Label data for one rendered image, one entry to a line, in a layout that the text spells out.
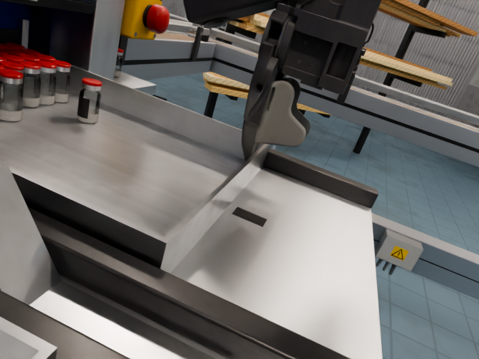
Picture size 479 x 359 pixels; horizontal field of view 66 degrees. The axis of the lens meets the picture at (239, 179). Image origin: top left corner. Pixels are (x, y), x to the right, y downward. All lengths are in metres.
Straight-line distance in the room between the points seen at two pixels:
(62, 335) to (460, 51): 8.12
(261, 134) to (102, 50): 0.28
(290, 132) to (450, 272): 1.14
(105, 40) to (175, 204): 0.31
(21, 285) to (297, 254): 0.19
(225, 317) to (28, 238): 0.11
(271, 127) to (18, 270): 0.24
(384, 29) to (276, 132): 7.77
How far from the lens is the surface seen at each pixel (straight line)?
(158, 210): 0.30
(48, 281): 0.22
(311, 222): 0.36
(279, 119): 0.35
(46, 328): 0.18
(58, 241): 0.23
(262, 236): 0.31
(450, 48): 8.17
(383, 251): 1.32
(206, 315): 0.20
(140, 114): 0.50
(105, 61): 0.57
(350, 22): 0.34
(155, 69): 0.93
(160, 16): 0.60
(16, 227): 0.21
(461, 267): 1.43
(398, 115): 1.20
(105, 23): 0.55
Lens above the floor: 1.04
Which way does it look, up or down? 23 degrees down
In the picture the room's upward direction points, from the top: 18 degrees clockwise
